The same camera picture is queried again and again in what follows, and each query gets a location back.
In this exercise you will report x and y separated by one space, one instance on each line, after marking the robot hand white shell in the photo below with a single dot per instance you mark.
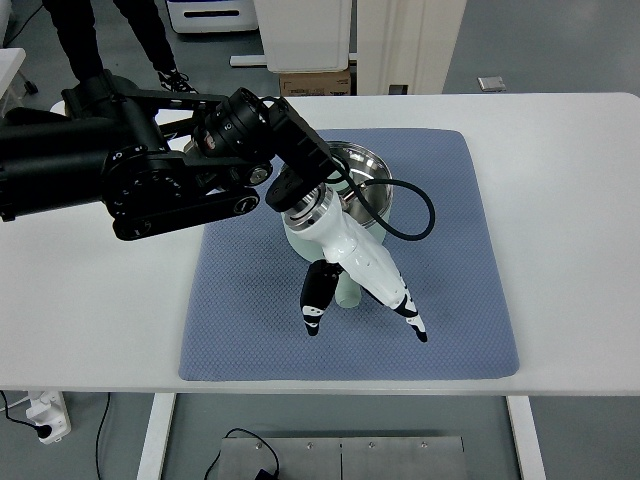
360 260

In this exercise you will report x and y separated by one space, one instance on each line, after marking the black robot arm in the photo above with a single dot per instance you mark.
50 150

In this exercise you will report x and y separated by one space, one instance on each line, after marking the blue textured mat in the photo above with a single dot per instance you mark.
400 325

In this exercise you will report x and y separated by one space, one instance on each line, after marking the cardboard box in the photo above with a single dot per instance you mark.
315 82

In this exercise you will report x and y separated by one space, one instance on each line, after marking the grey metal plate with screws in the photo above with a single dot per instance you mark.
390 460

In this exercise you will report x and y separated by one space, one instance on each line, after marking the small grey floor object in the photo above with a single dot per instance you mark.
491 83

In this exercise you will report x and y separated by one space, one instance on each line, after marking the white upright panel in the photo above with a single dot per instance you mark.
425 40

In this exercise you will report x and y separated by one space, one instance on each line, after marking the white cabinet with foot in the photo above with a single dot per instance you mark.
305 35

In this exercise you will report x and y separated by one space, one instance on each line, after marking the white table leg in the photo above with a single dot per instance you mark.
156 440
526 440

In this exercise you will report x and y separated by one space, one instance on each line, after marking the white appliance with dark slot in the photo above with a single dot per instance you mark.
210 20

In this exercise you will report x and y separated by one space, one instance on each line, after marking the white power strip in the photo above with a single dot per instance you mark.
55 417

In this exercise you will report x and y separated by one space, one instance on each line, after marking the white side table with caster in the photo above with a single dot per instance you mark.
10 65

